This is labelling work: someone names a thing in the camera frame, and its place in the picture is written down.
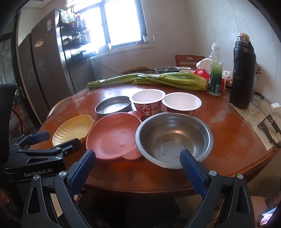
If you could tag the white medicine bottle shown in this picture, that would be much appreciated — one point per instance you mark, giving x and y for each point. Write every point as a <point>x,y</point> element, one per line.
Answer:
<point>226,74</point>

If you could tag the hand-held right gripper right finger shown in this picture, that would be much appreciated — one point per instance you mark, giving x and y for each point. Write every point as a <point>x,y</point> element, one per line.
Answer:
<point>193,173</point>

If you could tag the white power adapter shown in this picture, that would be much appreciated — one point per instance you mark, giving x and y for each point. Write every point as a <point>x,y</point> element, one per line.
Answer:
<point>274,106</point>

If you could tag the smartphone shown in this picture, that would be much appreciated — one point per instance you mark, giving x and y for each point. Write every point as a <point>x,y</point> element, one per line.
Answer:
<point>267,217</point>

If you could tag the yellow shell-shaped plate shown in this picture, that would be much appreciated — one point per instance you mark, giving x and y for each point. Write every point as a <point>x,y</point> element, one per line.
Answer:
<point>72,129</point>

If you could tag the pink bear-shaped plate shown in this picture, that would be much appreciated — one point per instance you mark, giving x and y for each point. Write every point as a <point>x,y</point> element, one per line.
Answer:
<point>112,136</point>

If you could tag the spotted soft toy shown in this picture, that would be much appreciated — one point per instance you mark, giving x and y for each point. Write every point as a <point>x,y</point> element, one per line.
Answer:
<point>258,68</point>

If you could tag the small steel bowl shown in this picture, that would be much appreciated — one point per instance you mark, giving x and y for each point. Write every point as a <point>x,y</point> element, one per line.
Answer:
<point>166,69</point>

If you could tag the shallow steel plate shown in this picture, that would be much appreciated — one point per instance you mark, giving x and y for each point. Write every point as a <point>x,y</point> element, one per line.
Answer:
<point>112,106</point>

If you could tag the large steel bowl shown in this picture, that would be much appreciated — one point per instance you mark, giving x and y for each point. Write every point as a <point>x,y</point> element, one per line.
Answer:
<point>171,136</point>

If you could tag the red food packet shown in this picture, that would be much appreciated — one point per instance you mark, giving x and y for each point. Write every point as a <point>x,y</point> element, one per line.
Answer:
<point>200,74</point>

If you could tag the red carton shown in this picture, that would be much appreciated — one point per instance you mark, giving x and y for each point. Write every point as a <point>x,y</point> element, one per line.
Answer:
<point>223,85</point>

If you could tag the clear bottle green label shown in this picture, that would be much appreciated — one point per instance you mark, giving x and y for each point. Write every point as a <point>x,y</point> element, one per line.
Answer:
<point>215,81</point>

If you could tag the black thermos flask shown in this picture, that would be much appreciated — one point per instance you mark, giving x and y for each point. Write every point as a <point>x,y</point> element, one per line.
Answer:
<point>242,76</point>

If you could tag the long thin celery bunch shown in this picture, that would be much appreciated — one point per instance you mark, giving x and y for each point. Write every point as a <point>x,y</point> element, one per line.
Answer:
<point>109,80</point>

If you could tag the window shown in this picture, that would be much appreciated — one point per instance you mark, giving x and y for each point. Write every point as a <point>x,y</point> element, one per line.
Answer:
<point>123,19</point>

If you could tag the red paper bowl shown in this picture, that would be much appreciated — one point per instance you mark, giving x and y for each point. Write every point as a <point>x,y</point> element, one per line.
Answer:
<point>147,96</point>
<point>181,102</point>

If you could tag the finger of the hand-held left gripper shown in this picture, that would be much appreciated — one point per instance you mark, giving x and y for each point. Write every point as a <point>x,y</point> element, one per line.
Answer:
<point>40,136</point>
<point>70,145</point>

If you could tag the glass mug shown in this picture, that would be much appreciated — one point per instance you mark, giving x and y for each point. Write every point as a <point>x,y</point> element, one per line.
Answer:
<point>255,105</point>

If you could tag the handwritten paper sheet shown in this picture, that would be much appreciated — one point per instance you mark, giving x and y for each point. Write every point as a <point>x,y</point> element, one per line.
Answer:
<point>252,119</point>

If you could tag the white plastic bag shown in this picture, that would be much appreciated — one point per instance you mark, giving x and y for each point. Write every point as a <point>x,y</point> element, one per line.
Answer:
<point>203,63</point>

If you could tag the white bowl with food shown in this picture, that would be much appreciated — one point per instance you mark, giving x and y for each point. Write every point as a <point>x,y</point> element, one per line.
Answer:
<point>186,71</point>

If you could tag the black folding stand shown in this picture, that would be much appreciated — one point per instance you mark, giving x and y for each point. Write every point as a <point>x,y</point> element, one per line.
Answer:
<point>271,131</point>

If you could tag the brown chair with cutout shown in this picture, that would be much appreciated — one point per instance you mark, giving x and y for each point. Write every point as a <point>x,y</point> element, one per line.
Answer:
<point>186,58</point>

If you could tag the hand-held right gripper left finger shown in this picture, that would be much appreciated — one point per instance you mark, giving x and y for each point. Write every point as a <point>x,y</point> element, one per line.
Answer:
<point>81,171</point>

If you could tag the thick celery bunch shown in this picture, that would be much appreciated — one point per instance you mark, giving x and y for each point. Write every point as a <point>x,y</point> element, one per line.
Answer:
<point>175,81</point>

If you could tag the black hanging spice rack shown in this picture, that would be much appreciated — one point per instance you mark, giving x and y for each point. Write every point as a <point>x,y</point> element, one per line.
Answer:
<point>76,36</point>

